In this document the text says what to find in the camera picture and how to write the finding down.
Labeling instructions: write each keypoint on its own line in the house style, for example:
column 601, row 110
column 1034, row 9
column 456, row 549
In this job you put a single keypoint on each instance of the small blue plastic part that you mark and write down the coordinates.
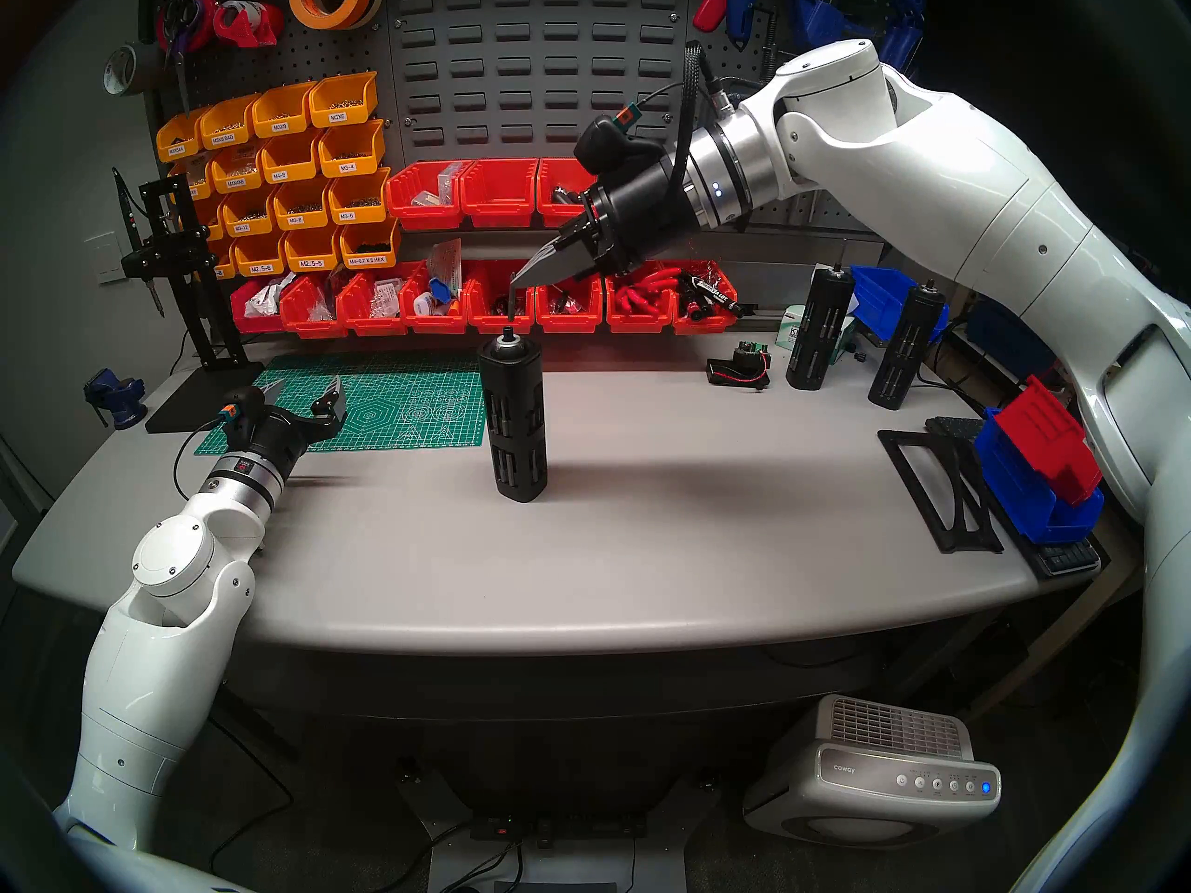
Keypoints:
column 440, row 291

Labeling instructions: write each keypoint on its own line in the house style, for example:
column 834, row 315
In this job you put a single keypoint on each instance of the black power strip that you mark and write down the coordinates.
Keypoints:
column 577, row 828

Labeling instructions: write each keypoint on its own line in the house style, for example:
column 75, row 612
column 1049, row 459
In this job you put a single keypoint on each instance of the green cutting mat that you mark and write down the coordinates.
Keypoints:
column 419, row 407

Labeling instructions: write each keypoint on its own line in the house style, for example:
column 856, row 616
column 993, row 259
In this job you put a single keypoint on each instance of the white air purifier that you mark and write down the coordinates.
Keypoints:
column 865, row 779

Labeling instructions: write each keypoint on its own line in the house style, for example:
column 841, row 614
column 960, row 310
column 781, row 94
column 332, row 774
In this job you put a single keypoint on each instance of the red tape roll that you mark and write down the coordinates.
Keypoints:
column 203, row 7

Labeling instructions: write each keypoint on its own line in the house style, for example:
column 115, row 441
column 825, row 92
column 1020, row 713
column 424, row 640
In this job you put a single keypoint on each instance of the blue bench vise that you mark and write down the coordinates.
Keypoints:
column 119, row 398

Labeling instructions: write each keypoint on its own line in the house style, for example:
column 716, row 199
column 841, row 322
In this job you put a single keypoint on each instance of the dark blue crate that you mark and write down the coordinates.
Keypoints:
column 1000, row 338

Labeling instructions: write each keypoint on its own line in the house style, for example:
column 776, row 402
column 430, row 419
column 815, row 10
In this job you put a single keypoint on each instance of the black flat frame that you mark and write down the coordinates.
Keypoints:
column 916, row 438

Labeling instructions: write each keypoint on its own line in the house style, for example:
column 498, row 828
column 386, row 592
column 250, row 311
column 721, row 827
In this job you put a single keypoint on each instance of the large blue plastic bin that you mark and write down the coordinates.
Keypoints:
column 1019, row 491

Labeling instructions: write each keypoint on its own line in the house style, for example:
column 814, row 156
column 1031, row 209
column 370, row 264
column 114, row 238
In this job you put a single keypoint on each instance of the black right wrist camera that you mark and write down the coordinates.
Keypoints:
column 609, row 147

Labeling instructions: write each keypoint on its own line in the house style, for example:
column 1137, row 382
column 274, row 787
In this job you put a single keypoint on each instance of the yellow bin labelled M3-4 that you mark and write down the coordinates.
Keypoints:
column 351, row 152

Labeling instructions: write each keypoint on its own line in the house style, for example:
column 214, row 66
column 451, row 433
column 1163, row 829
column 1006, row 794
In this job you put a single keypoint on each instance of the black pegboard panel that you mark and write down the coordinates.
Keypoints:
column 270, row 59

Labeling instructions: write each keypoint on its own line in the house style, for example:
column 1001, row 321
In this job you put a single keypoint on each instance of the yellow bin labelled M3X8 BAD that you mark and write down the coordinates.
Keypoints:
column 228, row 126

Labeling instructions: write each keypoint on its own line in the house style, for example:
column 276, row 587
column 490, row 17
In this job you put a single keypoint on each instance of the white plastic bag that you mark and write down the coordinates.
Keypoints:
column 268, row 296

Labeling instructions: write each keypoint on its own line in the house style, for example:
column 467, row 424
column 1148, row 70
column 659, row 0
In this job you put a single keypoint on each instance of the white wall switch plate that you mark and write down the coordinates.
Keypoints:
column 104, row 257

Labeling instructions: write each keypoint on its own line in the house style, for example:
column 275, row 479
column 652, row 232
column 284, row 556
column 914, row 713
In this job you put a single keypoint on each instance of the thin dark screwdriver bit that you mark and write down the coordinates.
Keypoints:
column 511, row 310

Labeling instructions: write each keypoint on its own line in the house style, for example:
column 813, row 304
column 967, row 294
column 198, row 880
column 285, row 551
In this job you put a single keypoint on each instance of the yellow screw bin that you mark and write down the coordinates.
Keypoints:
column 198, row 177
column 212, row 217
column 224, row 260
column 181, row 138

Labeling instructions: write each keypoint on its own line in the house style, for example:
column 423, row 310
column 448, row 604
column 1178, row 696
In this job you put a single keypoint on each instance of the grey duct tape roll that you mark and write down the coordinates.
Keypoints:
column 149, row 63

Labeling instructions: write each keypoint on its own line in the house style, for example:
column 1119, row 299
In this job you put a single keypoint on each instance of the black cylindrical electric screwdriver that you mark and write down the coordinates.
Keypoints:
column 904, row 352
column 514, row 426
column 819, row 333

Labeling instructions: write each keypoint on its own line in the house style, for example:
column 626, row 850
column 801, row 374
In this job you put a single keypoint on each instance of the green white wipes box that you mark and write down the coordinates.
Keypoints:
column 791, row 328

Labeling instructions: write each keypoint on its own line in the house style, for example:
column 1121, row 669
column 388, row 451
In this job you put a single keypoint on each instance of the yellow bin labelled M3X6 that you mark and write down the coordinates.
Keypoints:
column 342, row 105

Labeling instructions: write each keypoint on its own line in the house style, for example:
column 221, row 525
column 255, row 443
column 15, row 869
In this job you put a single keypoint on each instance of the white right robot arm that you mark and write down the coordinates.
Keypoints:
column 949, row 175

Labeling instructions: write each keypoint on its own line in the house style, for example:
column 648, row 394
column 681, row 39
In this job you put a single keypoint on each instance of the blue glue gun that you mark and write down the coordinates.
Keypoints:
column 742, row 7

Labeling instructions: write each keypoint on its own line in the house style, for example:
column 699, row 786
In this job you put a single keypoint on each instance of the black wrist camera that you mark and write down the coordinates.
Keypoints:
column 247, row 398
column 609, row 147

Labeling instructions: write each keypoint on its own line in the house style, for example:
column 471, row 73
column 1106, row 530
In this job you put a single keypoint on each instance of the tall clear parts bag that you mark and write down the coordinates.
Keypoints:
column 445, row 263

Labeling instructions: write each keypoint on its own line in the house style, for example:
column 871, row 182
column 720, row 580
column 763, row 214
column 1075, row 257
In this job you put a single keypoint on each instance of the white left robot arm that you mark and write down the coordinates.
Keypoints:
column 158, row 659

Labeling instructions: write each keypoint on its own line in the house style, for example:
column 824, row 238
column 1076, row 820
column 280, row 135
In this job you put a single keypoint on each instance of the yellow bin labelled M3-8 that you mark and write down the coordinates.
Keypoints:
column 301, row 207

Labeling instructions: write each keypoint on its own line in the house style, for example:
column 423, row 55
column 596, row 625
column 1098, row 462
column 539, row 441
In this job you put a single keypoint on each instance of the red tape dispenser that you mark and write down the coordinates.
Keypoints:
column 244, row 26

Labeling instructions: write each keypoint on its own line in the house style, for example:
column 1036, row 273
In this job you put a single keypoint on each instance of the yellow bin labelled M3-6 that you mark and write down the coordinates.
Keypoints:
column 358, row 201

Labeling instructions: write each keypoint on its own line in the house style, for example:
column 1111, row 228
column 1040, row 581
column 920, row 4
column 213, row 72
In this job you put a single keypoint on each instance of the yellow bin labelled M4X4X6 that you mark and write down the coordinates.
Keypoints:
column 237, row 170

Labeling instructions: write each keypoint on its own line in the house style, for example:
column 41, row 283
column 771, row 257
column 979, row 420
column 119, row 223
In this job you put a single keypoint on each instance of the yellow bin labelled M2.5-5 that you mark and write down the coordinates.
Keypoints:
column 312, row 249

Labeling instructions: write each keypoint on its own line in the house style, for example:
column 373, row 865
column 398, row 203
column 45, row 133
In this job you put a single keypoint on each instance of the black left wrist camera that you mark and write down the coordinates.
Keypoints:
column 247, row 398

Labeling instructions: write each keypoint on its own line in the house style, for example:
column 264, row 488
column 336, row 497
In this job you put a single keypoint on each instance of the yellow bin labelled M4-0.7 hex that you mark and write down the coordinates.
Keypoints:
column 369, row 247

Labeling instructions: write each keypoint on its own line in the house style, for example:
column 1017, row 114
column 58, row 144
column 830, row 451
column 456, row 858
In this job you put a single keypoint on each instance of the black keyboard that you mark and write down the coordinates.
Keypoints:
column 1065, row 556

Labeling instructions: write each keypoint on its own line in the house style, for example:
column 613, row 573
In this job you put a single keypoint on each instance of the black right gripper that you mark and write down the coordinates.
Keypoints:
column 651, row 212

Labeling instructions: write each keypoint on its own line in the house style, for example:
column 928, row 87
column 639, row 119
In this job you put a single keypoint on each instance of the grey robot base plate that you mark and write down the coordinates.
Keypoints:
column 595, row 871

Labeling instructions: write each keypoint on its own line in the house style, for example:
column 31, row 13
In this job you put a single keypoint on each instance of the black cylindrical parts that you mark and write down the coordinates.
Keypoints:
column 563, row 196

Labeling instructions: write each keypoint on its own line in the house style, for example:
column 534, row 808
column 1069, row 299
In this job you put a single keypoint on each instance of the red plastic parts bin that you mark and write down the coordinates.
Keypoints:
column 419, row 216
column 437, row 325
column 554, row 214
column 633, row 324
column 569, row 324
column 500, row 198
column 302, row 324
column 249, row 324
column 358, row 324
column 712, row 325
column 479, row 319

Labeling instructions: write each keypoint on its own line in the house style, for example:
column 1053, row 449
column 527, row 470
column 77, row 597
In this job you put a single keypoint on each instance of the yellow bin labelled M3-12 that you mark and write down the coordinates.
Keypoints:
column 247, row 217

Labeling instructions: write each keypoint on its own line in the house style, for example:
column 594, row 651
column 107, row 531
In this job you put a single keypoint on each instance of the orange tape roll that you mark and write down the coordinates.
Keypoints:
column 300, row 6

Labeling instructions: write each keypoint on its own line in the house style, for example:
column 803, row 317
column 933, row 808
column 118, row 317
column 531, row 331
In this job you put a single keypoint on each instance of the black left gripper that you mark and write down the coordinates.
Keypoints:
column 274, row 435

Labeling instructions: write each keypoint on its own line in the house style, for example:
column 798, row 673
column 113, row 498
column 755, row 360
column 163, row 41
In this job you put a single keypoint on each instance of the grey louvred panel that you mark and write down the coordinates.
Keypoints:
column 502, row 110

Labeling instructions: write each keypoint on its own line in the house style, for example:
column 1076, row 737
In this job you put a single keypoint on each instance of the large red plastic bin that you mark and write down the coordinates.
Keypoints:
column 1047, row 431

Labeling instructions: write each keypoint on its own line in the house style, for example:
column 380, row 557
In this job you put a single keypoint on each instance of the clear bag of screws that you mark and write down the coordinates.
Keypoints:
column 386, row 298

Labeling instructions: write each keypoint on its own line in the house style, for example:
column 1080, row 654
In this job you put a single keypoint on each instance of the black marker pen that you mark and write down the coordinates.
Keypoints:
column 716, row 292

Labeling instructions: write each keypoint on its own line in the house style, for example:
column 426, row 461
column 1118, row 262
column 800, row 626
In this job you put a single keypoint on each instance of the black metal stand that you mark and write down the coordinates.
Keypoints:
column 172, row 254

